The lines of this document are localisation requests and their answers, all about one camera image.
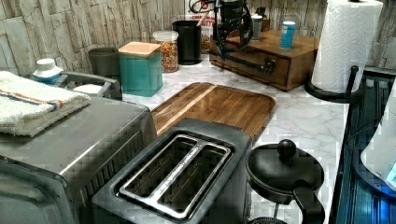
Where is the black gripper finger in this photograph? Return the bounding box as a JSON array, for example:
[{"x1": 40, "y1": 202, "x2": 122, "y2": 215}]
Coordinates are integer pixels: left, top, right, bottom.
[
  {"x1": 216, "y1": 24, "x2": 231, "y2": 60},
  {"x1": 239, "y1": 13, "x2": 252, "y2": 49}
]

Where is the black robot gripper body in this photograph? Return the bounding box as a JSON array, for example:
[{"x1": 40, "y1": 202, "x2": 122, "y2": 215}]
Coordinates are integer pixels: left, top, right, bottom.
[{"x1": 215, "y1": 0, "x2": 248, "y2": 32}]

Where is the wooden drawer box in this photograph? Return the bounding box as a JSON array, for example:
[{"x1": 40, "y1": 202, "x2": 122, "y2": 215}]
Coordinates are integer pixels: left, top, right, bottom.
[{"x1": 209, "y1": 30, "x2": 318, "y2": 91}]

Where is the black drawer handle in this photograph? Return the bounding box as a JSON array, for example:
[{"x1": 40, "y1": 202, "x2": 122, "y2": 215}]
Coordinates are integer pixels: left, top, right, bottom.
[{"x1": 209, "y1": 49, "x2": 276, "y2": 75}]

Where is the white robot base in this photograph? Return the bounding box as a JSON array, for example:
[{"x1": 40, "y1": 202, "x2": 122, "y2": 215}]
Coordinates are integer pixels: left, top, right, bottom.
[{"x1": 361, "y1": 85, "x2": 396, "y2": 190}]

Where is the grey spice shaker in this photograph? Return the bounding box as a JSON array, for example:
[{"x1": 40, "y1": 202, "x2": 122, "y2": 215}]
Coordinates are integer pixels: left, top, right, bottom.
[{"x1": 251, "y1": 15, "x2": 262, "y2": 40}]

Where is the cereal box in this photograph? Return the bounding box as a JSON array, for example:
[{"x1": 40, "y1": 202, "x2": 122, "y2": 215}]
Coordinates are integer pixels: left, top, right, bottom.
[{"x1": 185, "y1": 0, "x2": 216, "y2": 53}]

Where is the black utensil holder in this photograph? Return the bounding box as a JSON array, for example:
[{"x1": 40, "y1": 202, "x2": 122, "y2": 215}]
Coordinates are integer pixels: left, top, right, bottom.
[{"x1": 172, "y1": 21, "x2": 202, "y2": 65}]

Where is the blue spice shaker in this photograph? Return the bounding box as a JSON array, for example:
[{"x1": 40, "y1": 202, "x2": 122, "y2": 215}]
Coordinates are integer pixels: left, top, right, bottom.
[{"x1": 280, "y1": 21, "x2": 296, "y2": 49}]

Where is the glass jar colourful cereal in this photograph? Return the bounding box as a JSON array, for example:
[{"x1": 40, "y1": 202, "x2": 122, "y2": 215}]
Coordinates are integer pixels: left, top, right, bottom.
[{"x1": 153, "y1": 31, "x2": 178, "y2": 73}]

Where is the wooden cutting board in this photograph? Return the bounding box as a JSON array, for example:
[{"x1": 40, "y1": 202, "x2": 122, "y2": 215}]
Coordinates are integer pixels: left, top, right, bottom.
[{"x1": 151, "y1": 82, "x2": 276, "y2": 141}]

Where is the teal canister wooden lid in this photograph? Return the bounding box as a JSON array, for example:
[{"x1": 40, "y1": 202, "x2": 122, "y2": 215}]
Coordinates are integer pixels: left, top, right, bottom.
[{"x1": 119, "y1": 42, "x2": 163, "y2": 97}]

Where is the white paper towel roll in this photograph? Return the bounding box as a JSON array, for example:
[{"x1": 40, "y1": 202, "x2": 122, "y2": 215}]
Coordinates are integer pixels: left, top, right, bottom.
[{"x1": 311, "y1": 0, "x2": 383, "y2": 90}]

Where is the black paper towel holder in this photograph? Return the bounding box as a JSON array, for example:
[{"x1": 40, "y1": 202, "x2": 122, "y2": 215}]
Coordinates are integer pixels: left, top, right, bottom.
[{"x1": 304, "y1": 65, "x2": 365, "y2": 104}]

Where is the grey cup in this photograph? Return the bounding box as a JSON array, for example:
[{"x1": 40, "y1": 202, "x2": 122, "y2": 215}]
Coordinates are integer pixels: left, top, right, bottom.
[{"x1": 89, "y1": 48, "x2": 120, "y2": 81}]

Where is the grey dish rack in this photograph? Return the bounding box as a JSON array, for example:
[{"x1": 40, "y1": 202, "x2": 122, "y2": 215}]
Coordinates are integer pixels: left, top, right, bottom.
[{"x1": 54, "y1": 71, "x2": 122, "y2": 101}]

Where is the black french press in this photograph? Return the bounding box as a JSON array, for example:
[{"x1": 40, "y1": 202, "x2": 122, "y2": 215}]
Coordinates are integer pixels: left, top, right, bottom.
[{"x1": 245, "y1": 139, "x2": 325, "y2": 224}]

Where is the silver two-slot toaster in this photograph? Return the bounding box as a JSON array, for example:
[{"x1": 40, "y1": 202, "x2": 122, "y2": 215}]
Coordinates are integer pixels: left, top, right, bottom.
[{"x1": 90, "y1": 119, "x2": 252, "y2": 224}]

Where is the white blue bottle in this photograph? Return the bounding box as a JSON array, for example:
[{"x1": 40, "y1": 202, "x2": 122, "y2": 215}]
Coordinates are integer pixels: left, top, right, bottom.
[{"x1": 33, "y1": 58, "x2": 63, "y2": 85}]

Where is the white striped towel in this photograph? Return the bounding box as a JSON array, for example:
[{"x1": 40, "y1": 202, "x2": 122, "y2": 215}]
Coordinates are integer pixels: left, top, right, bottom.
[{"x1": 0, "y1": 71, "x2": 91, "y2": 137}]

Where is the stainless toaster oven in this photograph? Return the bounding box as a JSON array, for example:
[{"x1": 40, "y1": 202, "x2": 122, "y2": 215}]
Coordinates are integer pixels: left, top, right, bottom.
[{"x1": 1, "y1": 97, "x2": 157, "y2": 224}]

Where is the black cable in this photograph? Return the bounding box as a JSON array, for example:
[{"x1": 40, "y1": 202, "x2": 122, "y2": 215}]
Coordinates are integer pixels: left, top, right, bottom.
[{"x1": 345, "y1": 116, "x2": 383, "y2": 145}]

